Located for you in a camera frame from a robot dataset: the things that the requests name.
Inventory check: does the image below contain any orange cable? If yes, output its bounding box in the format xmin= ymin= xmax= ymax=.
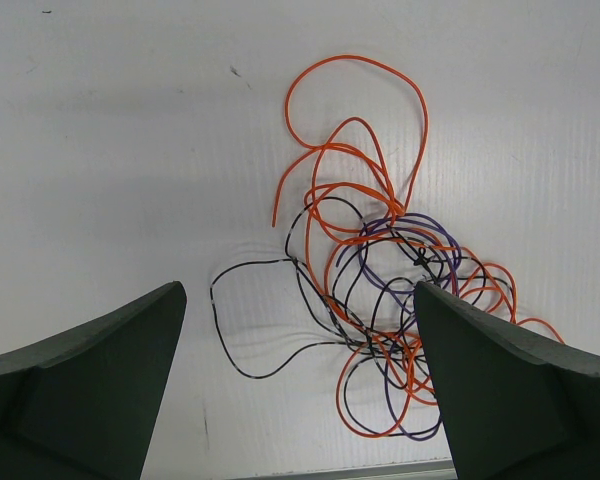
xmin=271 ymin=53 xmax=566 ymax=440

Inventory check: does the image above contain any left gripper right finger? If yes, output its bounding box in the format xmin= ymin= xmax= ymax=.
xmin=414 ymin=282 xmax=600 ymax=479

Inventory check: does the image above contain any aluminium mounting rail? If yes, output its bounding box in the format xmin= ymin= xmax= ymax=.
xmin=265 ymin=460 xmax=458 ymax=480

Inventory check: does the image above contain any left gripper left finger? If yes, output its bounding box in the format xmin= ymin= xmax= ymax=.
xmin=0 ymin=281 xmax=187 ymax=479

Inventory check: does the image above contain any black cable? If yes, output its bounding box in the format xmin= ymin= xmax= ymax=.
xmin=209 ymin=196 xmax=461 ymax=437

